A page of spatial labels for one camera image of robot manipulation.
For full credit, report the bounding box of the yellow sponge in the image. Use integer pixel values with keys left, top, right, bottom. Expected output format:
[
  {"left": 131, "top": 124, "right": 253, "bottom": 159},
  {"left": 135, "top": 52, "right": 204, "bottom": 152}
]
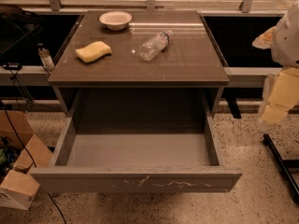
[{"left": 76, "top": 41, "right": 112, "bottom": 63}]

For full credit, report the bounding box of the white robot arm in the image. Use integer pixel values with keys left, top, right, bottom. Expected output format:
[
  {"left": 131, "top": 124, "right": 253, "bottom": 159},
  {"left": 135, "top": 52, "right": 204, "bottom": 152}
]
[{"left": 252, "top": 1, "right": 299, "bottom": 130}]

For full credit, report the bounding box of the open grey top drawer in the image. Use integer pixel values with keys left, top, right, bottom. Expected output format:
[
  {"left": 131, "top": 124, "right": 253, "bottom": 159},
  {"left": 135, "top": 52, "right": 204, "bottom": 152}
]
[{"left": 32, "top": 117, "right": 242, "bottom": 193}]

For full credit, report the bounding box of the black floor stand bar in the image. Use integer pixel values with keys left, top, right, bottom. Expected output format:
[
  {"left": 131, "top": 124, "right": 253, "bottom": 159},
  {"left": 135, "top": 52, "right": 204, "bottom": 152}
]
[{"left": 263, "top": 133, "right": 299, "bottom": 203}]

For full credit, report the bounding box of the clear plastic water bottle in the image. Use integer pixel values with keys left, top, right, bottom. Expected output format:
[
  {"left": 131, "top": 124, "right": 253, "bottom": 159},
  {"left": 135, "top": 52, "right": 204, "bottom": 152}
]
[{"left": 139, "top": 30, "right": 173, "bottom": 62}]

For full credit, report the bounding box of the white bowl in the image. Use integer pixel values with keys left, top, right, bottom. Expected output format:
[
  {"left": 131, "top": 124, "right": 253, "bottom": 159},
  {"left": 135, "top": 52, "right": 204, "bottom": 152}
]
[{"left": 99, "top": 11, "right": 132, "bottom": 31}]

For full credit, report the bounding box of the small bottle on ledge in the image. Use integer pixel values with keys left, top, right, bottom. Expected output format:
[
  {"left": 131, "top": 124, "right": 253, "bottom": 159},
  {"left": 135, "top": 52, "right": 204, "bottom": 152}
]
[{"left": 37, "top": 43, "right": 54, "bottom": 73}]

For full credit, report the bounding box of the black device on ledge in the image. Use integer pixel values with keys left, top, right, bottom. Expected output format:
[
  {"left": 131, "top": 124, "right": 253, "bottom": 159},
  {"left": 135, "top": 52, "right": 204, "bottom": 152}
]
[{"left": 3, "top": 63, "right": 22, "bottom": 71}]

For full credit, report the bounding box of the cardboard box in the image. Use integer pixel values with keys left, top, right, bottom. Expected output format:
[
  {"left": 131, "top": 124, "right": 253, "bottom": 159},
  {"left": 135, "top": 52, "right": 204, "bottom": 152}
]
[{"left": 0, "top": 110, "right": 51, "bottom": 210}]

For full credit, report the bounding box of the black cable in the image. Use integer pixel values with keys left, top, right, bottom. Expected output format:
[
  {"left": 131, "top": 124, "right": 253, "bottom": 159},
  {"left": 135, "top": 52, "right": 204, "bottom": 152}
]
[{"left": 0, "top": 66, "right": 68, "bottom": 224}]

